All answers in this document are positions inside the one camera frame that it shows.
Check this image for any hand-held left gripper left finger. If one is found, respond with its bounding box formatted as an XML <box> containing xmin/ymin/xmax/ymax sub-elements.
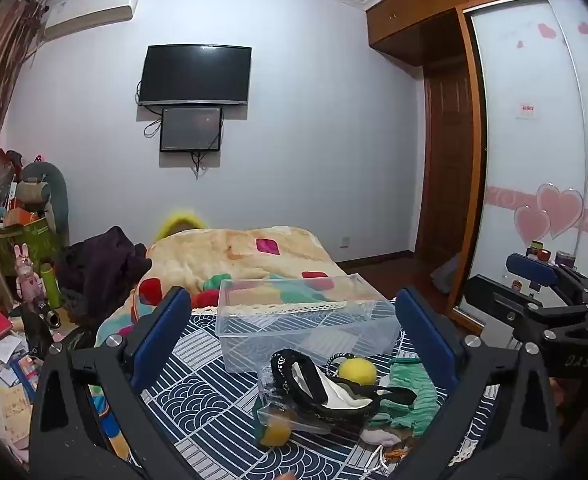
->
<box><xmin>29</xmin><ymin>286</ymin><xmax>193</xmax><ymax>480</ymax></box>

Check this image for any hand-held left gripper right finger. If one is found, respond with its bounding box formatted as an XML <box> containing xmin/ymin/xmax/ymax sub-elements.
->
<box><xmin>396</xmin><ymin>287</ymin><xmax>560</xmax><ymax>480</ymax></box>

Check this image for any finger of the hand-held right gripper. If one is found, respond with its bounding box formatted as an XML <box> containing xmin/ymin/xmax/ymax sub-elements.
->
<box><xmin>505</xmin><ymin>252</ymin><xmax>588</xmax><ymax>311</ymax></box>
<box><xmin>461</xmin><ymin>274</ymin><xmax>577</xmax><ymax>352</ymax></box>

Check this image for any green knitted cloth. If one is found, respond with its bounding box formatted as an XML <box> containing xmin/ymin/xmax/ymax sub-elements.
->
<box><xmin>368</xmin><ymin>356</ymin><xmax>441</xmax><ymax>437</ymax></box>

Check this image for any yellow felt ball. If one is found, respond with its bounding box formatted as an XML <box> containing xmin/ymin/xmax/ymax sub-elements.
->
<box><xmin>337</xmin><ymin>358</ymin><xmax>379</xmax><ymax>387</ymax></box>

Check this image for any black and white fabric pouch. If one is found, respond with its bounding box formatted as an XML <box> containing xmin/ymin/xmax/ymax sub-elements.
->
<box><xmin>270</xmin><ymin>348</ymin><xmax>418</xmax><ymax>424</ymax></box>

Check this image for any clear plastic storage box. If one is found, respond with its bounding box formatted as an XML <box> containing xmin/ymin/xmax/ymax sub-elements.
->
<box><xmin>215</xmin><ymin>273</ymin><xmax>403</xmax><ymax>373</ymax></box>

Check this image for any orange soft ball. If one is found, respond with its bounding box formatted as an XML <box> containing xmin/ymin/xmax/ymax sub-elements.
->
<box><xmin>259</xmin><ymin>417</ymin><xmax>293</xmax><ymax>447</ymax></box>

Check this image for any blue white patterned bedspread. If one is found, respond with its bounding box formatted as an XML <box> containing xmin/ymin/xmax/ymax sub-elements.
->
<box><xmin>86</xmin><ymin>304</ymin><xmax>500</xmax><ymax>480</ymax></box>

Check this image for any dark purple clothing heap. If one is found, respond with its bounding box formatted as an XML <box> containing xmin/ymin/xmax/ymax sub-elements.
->
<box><xmin>54</xmin><ymin>225</ymin><xmax>153</xmax><ymax>322</ymax></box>

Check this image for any white heart-print wardrobe door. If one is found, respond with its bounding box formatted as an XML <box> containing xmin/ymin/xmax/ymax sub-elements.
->
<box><xmin>452</xmin><ymin>0</ymin><xmax>588</xmax><ymax>332</ymax></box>

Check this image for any beige patchwork fleece blanket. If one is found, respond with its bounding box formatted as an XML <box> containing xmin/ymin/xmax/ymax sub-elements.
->
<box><xmin>96</xmin><ymin>224</ymin><xmax>355</xmax><ymax>347</ymax></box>

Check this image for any yellow plush toy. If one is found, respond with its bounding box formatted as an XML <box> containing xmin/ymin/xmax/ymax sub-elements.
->
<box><xmin>153</xmin><ymin>208</ymin><xmax>211</xmax><ymax>241</ymax></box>

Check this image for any black tube with metal end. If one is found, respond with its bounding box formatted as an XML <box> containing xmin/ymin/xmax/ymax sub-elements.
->
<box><xmin>33</xmin><ymin>294</ymin><xmax>63</xmax><ymax>331</ymax></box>

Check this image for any green cylinder bottle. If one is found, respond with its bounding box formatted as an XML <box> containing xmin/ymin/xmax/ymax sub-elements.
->
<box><xmin>40</xmin><ymin>262</ymin><xmax>64</xmax><ymax>311</ymax></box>

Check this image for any brown wooden room door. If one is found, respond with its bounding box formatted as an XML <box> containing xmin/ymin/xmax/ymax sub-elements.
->
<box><xmin>416</xmin><ymin>59</ymin><xmax>488</xmax><ymax>267</ymax></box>

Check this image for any pink rabbit doll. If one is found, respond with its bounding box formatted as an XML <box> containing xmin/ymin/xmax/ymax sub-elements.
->
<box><xmin>13</xmin><ymin>242</ymin><xmax>45</xmax><ymax>304</ymax></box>

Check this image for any clear plastic bag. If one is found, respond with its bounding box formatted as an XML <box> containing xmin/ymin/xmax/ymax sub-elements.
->
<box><xmin>255</xmin><ymin>374</ymin><xmax>335</xmax><ymax>449</ymax></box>

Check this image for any green cardboard box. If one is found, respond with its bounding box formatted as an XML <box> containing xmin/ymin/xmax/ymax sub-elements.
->
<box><xmin>0</xmin><ymin>219</ymin><xmax>61</xmax><ymax>277</ymax></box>

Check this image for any pile of books and papers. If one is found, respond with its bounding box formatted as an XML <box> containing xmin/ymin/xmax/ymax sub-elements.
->
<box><xmin>0</xmin><ymin>310</ymin><xmax>51</xmax><ymax>463</ymax></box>

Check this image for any grey green plush toy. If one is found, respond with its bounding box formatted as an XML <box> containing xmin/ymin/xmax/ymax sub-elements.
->
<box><xmin>16</xmin><ymin>159</ymin><xmax>70</xmax><ymax>247</ymax></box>

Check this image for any wooden overhead cabinet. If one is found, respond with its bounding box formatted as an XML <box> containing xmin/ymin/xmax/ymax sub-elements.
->
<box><xmin>365</xmin><ymin>0</ymin><xmax>588</xmax><ymax>67</ymax></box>

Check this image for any brown striped curtain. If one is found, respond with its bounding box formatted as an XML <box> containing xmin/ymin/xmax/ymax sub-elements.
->
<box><xmin>0</xmin><ymin>0</ymin><xmax>51</xmax><ymax>266</ymax></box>

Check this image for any white cloth with strings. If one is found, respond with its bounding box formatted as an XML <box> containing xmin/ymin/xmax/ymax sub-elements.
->
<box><xmin>361</xmin><ymin>427</ymin><xmax>405</xmax><ymax>476</ymax></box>

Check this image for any small black wall monitor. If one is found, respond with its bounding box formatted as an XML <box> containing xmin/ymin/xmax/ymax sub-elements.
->
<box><xmin>159</xmin><ymin>106</ymin><xmax>223</xmax><ymax>153</ymax></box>

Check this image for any wall-mounted black television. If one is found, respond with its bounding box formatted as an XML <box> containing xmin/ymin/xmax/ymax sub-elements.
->
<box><xmin>137</xmin><ymin>44</ymin><xmax>253</xmax><ymax>107</ymax></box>

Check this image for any white wall air conditioner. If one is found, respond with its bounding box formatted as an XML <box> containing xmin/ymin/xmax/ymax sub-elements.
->
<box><xmin>42</xmin><ymin>0</ymin><xmax>141</xmax><ymax>41</ymax></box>

